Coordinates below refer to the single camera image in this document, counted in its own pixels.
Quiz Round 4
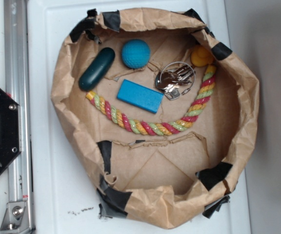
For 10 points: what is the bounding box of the blue rectangular block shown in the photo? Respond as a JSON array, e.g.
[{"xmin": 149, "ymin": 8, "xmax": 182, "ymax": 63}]
[{"xmin": 117, "ymin": 79, "xmax": 163, "ymax": 114}]

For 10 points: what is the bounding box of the silver key bunch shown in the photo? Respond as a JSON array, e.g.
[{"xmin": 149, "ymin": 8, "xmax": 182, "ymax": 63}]
[{"xmin": 155, "ymin": 61, "xmax": 196, "ymax": 100}]

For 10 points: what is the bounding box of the blue dimpled ball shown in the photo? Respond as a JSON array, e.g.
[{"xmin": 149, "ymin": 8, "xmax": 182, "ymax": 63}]
[{"xmin": 121, "ymin": 39, "xmax": 150, "ymax": 69}]

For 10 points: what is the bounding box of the dark green capsule case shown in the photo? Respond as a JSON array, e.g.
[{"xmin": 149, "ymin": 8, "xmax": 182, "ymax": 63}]
[{"xmin": 79, "ymin": 47, "xmax": 115, "ymax": 91}]

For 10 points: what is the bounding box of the brown paper bag tray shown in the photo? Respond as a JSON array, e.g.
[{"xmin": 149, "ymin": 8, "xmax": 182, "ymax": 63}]
[{"xmin": 51, "ymin": 8, "xmax": 260, "ymax": 229}]

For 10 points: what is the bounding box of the white plastic tray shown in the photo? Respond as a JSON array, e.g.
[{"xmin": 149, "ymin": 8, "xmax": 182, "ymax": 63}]
[{"xmin": 26, "ymin": 0, "xmax": 252, "ymax": 234}]

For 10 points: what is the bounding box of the multicolour twisted rope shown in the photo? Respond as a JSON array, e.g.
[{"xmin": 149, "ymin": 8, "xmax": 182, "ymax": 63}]
[{"xmin": 85, "ymin": 64, "xmax": 217, "ymax": 136}]

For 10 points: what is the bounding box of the metal corner bracket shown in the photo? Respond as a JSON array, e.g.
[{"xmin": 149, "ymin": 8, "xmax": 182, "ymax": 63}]
[{"xmin": 0, "ymin": 201, "xmax": 32, "ymax": 234}]

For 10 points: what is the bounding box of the aluminium extrusion rail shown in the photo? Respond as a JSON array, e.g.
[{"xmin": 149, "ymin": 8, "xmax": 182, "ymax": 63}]
[{"xmin": 3, "ymin": 0, "xmax": 36, "ymax": 234}]

